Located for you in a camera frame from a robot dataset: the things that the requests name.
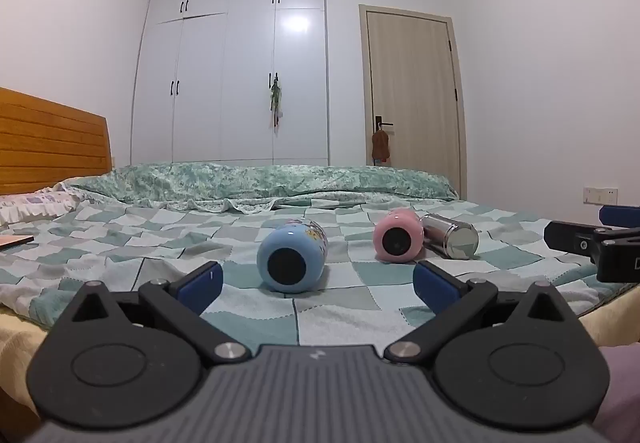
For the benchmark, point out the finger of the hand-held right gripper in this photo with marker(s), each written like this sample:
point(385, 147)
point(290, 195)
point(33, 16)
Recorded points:
point(620, 215)
point(570, 235)

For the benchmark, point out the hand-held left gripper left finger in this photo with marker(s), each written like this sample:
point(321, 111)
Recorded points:
point(202, 287)

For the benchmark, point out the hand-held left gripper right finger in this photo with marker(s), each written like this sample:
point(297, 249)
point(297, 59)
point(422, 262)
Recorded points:
point(434, 287)

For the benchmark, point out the stainless steel cup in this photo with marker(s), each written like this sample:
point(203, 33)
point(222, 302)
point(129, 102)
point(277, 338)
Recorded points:
point(445, 229)

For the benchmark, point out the green checkered blanket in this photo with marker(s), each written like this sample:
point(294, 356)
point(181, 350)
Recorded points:
point(150, 243)

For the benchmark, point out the green floral quilt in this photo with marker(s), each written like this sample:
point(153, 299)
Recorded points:
point(250, 183)

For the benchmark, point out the purple clothing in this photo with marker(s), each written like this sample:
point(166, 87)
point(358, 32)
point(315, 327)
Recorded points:
point(622, 393)

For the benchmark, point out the floral pillow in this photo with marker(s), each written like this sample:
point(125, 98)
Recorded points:
point(30, 205)

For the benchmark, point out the beige bed sheet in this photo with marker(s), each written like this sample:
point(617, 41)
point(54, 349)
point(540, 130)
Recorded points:
point(15, 343)

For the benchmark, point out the beige wooden door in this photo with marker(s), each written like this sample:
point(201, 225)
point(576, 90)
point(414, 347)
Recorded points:
point(412, 88)

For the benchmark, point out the green hanging ornament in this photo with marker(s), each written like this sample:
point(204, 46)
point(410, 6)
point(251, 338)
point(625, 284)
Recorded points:
point(276, 98)

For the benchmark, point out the white wardrobe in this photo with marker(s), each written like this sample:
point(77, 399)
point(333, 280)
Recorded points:
point(225, 83)

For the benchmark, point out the wooden headboard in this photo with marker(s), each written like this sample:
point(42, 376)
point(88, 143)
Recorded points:
point(50, 148)

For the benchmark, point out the white wall socket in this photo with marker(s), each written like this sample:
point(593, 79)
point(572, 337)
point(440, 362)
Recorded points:
point(600, 195)

